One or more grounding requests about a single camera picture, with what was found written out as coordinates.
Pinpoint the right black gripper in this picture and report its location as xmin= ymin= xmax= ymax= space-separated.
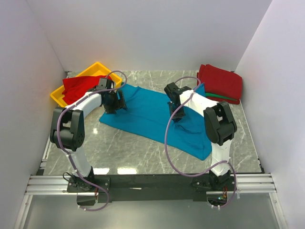
xmin=168 ymin=102 xmax=186 ymax=123

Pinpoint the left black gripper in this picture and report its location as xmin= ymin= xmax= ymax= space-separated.
xmin=104 ymin=90 xmax=128 ymax=115

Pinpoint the blue t shirt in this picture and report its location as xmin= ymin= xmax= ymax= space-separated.
xmin=100 ymin=84 xmax=212 ymax=160

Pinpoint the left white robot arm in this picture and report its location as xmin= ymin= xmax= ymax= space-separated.
xmin=50 ymin=89 xmax=127 ymax=192

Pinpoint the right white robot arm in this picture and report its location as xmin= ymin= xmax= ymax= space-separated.
xmin=164 ymin=83 xmax=237 ymax=190

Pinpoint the folded green shirt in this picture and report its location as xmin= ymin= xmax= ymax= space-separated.
xmin=205 ymin=93 xmax=235 ymax=101

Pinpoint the yellow plastic tray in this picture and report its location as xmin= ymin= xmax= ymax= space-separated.
xmin=50 ymin=62 xmax=122 ymax=107

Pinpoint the folded dark red shirt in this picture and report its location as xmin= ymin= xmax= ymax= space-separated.
xmin=197 ymin=64 xmax=243 ymax=100

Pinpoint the red t shirt in tray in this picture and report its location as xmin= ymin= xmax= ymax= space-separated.
xmin=62 ymin=75 xmax=106 ymax=105

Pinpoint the black base beam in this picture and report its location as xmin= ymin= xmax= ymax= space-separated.
xmin=67 ymin=174 xmax=235 ymax=206

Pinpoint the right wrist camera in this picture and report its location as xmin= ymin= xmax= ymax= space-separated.
xmin=164 ymin=83 xmax=180 ymax=96

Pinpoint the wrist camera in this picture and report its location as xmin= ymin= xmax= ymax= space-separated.
xmin=164 ymin=83 xmax=180 ymax=96
xmin=96 ymin=78 xmax=114 ymax=91

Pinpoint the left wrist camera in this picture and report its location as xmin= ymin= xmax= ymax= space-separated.
xmin=96 ymin=78 xmax=114 ymax=91

